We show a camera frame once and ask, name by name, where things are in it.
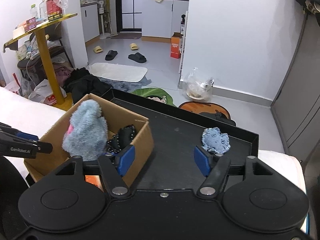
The blue denim fabric toy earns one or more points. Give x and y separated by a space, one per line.
214 141

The orange round rug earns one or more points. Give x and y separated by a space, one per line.
210 110

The white floor mat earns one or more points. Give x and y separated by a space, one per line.
118 72

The burger plush toy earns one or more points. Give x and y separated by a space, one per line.
95 180

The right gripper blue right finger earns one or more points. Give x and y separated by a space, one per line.
215 168

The black shallow tray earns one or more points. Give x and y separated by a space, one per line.
175 134

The yellow slipper near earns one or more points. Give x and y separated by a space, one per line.
98 49

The black slipper left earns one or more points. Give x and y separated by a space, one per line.
111 55

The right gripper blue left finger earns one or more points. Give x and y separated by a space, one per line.
112 173

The yellow slipper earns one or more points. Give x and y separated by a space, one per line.
98 49
133 46

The white red shopping bag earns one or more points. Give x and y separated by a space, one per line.
43 94

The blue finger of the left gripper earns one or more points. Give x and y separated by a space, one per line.
42 147
8 129

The pink small box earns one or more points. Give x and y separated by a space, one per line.
30 24

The red box on table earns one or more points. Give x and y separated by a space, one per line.
54 11

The clear plastic bag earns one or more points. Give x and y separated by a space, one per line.
197 86

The yellow slipper far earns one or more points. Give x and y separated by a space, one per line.
133 46

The blue grey fluffy rug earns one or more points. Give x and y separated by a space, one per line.
127 86

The white kitchen cabinet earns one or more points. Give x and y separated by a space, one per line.
160 20

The black clothes pile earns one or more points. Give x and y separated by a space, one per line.
81 82

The brown cardboard box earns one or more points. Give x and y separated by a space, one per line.
117 117

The black dotted fabric toy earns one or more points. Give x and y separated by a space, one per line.
119 141

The green leaf cartoon rug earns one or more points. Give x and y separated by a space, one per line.
156 94

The orange cardboard box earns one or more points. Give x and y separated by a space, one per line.
175 45

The yellow round side table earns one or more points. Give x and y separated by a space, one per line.
44 54

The grey plush toy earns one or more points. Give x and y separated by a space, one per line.
86 135

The grey door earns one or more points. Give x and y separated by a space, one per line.
296 107

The white standing fan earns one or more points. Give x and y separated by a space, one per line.
105 20

